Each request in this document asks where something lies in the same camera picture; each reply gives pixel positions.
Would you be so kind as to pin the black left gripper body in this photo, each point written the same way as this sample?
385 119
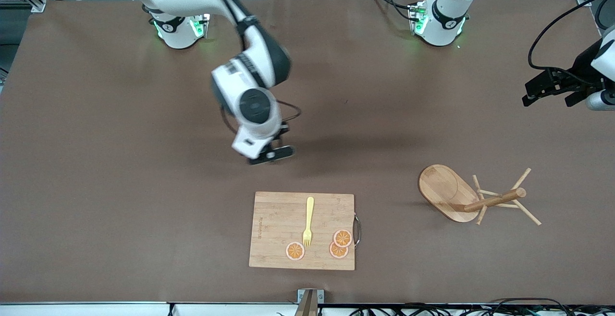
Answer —
580 69

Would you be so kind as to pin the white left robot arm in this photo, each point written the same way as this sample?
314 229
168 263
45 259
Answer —
444 23

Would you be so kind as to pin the wooden mug tree rack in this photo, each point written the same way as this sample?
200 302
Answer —
444 188

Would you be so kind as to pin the yellow plastic fork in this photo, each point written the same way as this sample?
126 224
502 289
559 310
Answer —
310 210

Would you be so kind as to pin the bamboo cutting board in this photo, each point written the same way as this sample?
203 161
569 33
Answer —
278 229

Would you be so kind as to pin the orange slice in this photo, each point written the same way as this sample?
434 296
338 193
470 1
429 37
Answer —
342 238
336 252
295 251

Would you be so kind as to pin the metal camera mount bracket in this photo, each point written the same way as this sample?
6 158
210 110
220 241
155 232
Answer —
310 304

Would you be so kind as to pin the white table edge rail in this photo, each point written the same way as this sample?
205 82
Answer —
96 310

